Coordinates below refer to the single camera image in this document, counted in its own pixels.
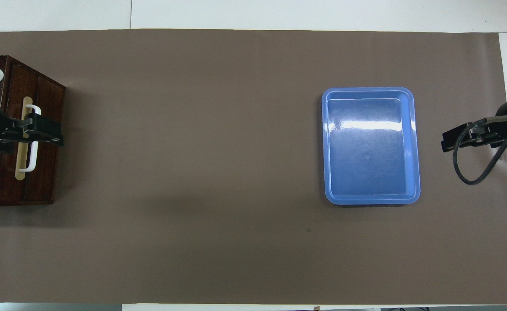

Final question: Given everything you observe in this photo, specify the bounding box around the blue plastic tray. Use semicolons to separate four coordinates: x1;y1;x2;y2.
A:
321;87;421;205

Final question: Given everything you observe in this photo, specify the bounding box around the white drawer handle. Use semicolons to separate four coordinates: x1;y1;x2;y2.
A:
18;105;42;173

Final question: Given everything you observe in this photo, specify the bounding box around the wooden drawer with dark front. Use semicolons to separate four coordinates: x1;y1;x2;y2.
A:
0;58;66;205

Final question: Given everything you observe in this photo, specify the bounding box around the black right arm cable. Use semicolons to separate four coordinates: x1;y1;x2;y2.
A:
452;114;507;186

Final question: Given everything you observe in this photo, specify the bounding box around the brown table mat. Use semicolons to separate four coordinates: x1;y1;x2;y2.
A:
0;29;507;305

